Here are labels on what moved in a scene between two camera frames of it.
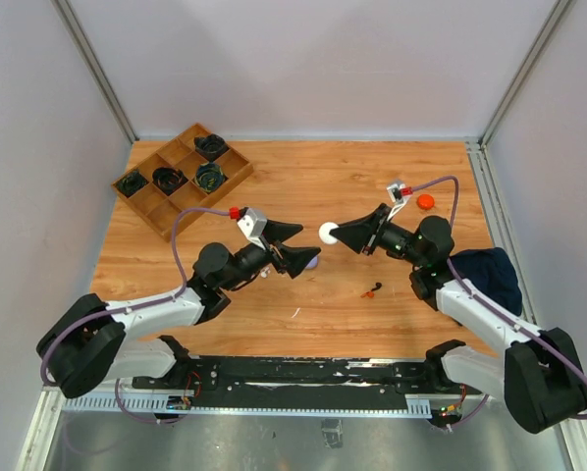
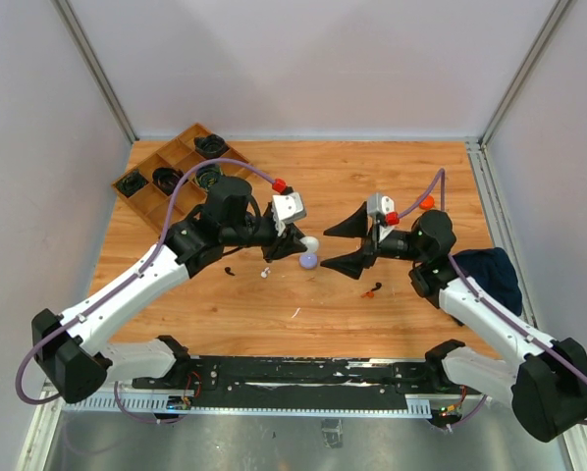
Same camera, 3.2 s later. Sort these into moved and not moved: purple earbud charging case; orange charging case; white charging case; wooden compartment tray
Moved: white charging case
Not moved: orange charging case; purple earbud charging case; wooden compartment tray
